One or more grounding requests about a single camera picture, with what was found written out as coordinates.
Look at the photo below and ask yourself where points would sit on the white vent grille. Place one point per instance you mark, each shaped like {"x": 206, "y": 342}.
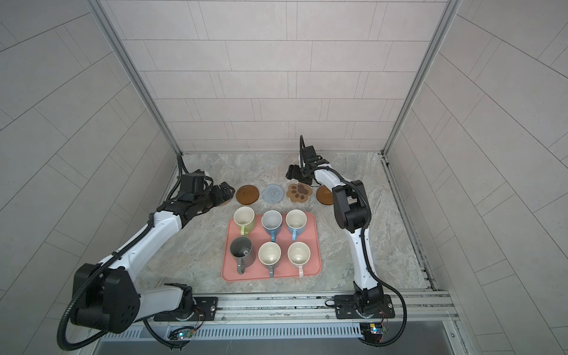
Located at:
{"x": 266, "y": 331}

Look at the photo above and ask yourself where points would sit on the right green circuit board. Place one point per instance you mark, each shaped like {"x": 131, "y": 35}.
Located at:
{"x": 373, "y": 333}

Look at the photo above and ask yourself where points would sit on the aluminium mounting rail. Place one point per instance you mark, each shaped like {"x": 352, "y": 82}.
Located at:
{"x": 311, "y": 307}

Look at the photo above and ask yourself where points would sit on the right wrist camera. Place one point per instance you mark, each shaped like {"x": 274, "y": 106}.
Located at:
{"x": 309, "y": 155}

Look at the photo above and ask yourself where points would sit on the pink silicone tray mat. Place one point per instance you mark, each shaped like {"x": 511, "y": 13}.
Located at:
{"x": 283, "y": 258}

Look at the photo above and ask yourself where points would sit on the left green circuit board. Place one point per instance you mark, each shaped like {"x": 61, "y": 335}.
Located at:
{"x": 182, "y": 334}

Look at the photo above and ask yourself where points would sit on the green circuit board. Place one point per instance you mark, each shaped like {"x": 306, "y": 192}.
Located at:
{"x": 182, "y": 334}
{"x": 373, "y": 333}

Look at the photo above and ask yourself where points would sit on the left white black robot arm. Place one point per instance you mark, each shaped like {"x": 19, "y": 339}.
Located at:
{"x": 104, "y": 297}

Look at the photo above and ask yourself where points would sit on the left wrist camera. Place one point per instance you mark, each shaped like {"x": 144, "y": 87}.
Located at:
{"x": 193, "y": 183}

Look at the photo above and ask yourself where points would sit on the grey handled white mug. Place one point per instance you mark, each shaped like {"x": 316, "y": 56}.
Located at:
{"x": 269, "y": 255}

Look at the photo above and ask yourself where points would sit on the dark grey mug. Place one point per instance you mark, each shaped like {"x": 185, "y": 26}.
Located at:
{"x": 243, "y": 252}

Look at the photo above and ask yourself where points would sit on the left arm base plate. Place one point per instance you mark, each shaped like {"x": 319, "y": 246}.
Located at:
{"x": 199, "y": 308}

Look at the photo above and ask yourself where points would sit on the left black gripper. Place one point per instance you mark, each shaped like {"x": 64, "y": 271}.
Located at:
{"x": 220, "y": 198}

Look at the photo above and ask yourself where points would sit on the light blue mug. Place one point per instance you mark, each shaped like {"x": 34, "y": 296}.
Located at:
{"x": 296, "y": 221}

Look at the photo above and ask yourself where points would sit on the green mug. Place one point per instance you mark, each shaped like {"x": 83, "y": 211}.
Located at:
{"x": 245, "y": 218}

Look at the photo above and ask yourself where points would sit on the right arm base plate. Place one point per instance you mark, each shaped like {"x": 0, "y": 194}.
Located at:
{"x": 348, "y": 307}

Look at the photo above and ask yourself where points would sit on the brown wooden coaster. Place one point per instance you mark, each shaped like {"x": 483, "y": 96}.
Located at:
{"x": 247, "y": 195}
{"x": 325, "y": 196}

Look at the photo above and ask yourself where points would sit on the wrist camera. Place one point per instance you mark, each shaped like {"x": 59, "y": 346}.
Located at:
{"x": 193, "y": 183}
{"x": 309, "y": 155}

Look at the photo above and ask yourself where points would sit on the blue woven round coaster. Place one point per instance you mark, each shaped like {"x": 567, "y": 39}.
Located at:
{"x": 273, "y": 194}

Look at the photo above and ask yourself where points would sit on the cork paw print coaster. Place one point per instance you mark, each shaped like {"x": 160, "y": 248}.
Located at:
{"x": 299, "y": 192}

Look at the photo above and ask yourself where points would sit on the blue floral mug middle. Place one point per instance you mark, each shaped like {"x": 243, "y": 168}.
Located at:
{"x": 272, "y": 222}

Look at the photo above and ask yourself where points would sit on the pink handled white mug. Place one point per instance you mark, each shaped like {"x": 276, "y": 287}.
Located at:
{"x": 299, "y": 254}

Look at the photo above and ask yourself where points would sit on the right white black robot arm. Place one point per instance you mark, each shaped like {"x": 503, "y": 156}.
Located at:
{"x": 352, "y": 212}

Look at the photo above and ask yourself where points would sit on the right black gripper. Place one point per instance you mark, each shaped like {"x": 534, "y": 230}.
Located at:
{"x": 296, "y": 171}

